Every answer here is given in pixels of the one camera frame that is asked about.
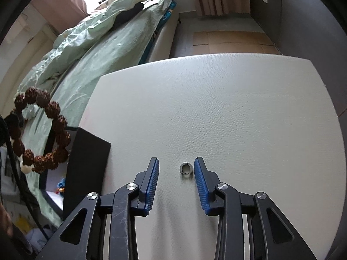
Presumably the black jewelry box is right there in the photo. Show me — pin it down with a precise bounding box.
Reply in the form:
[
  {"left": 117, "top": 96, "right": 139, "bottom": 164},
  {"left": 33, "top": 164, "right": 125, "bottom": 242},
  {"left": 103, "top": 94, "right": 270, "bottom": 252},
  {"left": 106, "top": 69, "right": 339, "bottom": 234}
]
[{"left": 39, "top": 127, "right": 111, "bottom": 220}]

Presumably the brown rudraksha bead bracelet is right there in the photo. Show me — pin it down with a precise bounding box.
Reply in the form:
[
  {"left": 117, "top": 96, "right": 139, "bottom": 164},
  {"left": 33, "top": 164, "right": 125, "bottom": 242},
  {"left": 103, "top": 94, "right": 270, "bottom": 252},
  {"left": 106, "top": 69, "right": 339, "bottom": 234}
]
[{"left": 10, "top": 87, "right": 72, "bottom": 174}]

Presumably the flattened cardboard on floor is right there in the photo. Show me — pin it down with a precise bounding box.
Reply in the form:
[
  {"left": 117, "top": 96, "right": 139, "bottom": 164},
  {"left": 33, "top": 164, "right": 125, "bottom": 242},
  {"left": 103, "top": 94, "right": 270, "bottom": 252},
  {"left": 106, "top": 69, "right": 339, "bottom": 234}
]
[{"left": 192, "top": 31, "right": 281, "bottom": 55}]

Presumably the light green duvet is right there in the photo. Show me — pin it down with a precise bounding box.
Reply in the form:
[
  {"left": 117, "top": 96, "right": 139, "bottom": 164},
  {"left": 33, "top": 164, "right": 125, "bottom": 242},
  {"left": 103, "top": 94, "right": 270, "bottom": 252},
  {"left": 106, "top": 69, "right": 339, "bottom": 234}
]
[{"left": 17, "top": 0, "right": 172, "bottom": 93}]

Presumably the bed with green sheet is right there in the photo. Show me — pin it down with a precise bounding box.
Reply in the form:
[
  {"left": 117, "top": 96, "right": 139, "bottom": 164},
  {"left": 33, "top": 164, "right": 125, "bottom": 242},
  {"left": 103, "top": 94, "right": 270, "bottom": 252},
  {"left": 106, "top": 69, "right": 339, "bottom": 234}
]
[{"left": 15, "top": 0, "right": 181, "bottom": 228}]

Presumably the black garment on bed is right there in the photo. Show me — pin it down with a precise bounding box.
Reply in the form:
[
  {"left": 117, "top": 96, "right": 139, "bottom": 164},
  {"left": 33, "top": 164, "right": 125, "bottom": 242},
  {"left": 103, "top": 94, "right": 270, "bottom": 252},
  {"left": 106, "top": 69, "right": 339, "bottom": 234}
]
[{"left": 111, "top": 2, "right": 144, "bottom": 30}]

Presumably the pink left curtain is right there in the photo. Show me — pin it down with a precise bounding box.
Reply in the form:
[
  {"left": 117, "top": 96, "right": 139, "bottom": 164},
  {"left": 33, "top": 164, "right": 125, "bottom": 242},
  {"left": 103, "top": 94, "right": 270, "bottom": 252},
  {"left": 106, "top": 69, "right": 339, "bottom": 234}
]
[{"left": 31, "top": 0, "right": 88, "bottom": 33}]

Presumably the small silver ring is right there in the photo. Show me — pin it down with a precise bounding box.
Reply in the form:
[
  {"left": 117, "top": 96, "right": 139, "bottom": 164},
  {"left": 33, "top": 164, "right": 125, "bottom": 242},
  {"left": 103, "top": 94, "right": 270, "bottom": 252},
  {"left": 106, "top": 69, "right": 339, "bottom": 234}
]
[{"left": 179, "top": 162, "right": 193, "bottom": 176}]

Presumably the blue braided bracelet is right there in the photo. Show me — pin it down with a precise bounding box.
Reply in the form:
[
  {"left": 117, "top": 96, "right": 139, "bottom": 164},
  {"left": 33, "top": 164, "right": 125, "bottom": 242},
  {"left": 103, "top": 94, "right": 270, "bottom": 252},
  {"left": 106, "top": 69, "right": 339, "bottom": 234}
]
[{"left": 55, "top": 177, "right": 67, "bottom": 194}]

